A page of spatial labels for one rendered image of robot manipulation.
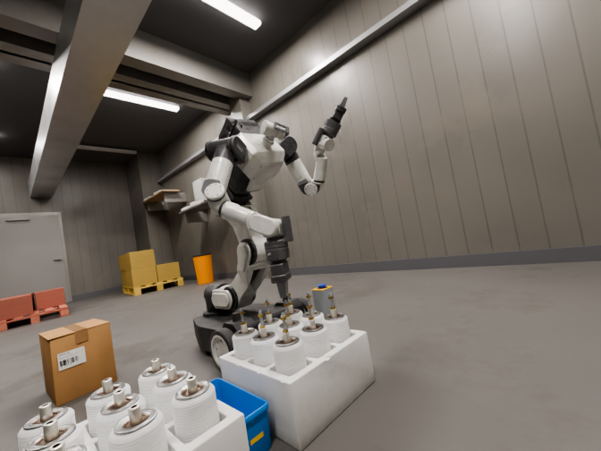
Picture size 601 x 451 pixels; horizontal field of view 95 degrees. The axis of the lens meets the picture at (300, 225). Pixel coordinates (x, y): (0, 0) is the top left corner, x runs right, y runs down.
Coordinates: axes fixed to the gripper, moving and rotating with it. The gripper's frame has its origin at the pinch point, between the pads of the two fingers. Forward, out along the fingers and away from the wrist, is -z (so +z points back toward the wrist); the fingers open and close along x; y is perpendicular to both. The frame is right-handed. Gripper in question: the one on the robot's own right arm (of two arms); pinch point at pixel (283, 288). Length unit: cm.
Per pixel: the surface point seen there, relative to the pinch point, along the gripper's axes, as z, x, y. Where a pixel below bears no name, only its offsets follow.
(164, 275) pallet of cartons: -11, 407, 366
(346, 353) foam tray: -23.0, -6.0, -19.6
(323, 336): -15.2, -9.5, -13.5
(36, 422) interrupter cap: -14, -49, 47
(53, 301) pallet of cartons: -17, 271, 471
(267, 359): -19.1, -14.1, 4.7
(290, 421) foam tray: -31.1, -25.6, -3.3
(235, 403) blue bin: -31.9, -14.5, 17.8
